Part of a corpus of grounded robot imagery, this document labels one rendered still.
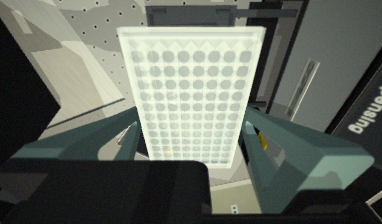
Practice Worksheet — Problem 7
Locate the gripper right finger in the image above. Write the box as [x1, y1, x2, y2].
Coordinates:
[241, 106, 375, 214]

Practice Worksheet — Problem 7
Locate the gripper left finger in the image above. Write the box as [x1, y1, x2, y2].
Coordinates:
[9, 106, 142, 160]

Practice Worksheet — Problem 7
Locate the white multi-well plate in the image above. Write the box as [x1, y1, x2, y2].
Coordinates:
[116, 26, 266, 168]

